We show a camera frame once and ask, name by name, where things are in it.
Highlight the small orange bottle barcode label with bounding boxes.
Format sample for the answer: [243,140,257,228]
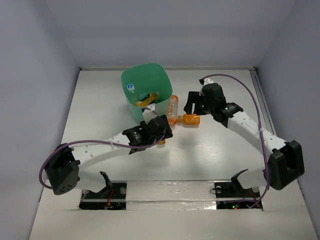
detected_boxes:
[158,139,166,145]

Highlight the small orange bottle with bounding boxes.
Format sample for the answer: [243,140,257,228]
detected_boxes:
[177,113,201,126]

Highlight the tall orange bottle white cap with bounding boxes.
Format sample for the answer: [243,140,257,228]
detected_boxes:
[166,95,179,128]

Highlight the orange bottle blue label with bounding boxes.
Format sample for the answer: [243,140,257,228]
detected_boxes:
[134,92,159,108]

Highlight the clear crushed plastic bottle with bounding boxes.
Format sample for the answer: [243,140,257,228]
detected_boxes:
[126,83,135,94]

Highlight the green plastic bottle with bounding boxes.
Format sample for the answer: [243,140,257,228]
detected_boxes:
[154,97,166,104]

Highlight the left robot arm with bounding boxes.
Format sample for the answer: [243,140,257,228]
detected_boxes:
[40,115,173,198]

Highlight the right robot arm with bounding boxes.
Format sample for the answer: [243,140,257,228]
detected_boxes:
[183,83,305,196]

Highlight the green plastic bin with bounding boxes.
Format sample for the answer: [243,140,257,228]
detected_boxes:
[120,63,173,123]

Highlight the silver tape strip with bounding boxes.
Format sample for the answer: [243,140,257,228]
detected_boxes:
[125,180,217,211]

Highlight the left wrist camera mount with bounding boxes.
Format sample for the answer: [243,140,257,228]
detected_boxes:
[141,103,158,124]

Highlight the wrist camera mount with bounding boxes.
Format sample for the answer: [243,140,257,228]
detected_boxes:
[199,77,214,86]
[141,103,158,124]

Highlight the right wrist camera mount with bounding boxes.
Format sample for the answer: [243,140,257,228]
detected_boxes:
[199,77,214,86]

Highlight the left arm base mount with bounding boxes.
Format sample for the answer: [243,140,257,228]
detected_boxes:
[78,171,128,210]

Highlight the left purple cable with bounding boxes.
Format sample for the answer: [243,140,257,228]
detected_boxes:
[38,107,167,190]

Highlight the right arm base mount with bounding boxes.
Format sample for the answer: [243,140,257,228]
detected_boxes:
[209,169,263,210]

